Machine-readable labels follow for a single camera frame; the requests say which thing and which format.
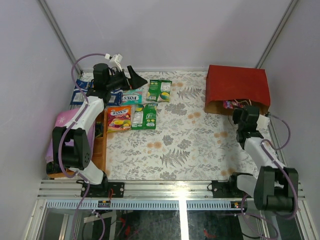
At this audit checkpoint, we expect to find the green Fox's candy bag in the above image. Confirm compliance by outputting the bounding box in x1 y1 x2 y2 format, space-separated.
121 88 143 106

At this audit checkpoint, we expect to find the blue chips bag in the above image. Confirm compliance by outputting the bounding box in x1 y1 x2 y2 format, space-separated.
70 79 123 107

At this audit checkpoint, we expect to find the purple Fox's berries bag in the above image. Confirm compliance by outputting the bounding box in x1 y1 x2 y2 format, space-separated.
222 100 248 109

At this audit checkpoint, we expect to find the green snack bag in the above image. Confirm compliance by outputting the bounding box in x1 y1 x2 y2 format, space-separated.
146 79 172 103
131 103 158 130

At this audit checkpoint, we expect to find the red paper bag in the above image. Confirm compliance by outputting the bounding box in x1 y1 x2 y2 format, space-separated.
204 65 271 116

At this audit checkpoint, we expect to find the orange candy bag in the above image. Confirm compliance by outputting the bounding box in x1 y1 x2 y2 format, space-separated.
107 106 132 133

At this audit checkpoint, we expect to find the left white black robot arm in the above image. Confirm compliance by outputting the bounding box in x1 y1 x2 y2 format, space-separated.
52 63 147 198

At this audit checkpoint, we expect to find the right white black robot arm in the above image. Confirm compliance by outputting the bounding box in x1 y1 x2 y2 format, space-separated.
227 105 299 220

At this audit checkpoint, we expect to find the dark patterned cloth in tray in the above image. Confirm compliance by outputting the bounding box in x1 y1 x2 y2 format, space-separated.
95 121 104 138

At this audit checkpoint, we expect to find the floral table mat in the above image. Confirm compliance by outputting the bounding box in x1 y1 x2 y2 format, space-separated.
102 71 259 180

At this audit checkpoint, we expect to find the wooden organizer tray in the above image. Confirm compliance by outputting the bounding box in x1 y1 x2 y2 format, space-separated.
46 110 108 179

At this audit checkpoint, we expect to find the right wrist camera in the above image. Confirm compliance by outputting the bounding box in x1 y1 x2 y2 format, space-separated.
257 114 270 131

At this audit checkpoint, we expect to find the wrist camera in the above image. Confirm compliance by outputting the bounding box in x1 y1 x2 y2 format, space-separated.
104 53 123 72
257 114 270 131

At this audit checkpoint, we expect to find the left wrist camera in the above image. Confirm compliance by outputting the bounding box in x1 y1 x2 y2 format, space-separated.
104 53 123 72

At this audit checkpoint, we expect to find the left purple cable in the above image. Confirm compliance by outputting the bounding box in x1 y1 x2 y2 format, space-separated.
57 52 108 240

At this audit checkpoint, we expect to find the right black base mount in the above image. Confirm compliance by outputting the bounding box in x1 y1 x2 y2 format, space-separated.
206 179 246 199

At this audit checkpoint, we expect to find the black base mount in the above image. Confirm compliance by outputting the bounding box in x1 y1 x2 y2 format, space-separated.
86 182 125 199
206 179 246 199

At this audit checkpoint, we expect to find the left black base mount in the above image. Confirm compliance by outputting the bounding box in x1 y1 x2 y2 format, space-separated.
86 182 125 199

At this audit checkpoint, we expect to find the aluminium front rail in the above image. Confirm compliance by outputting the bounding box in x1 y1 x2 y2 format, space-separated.
37 179 307 201

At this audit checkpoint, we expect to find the white slotted cable duct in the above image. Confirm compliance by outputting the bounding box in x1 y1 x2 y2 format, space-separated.
46 199 241 211

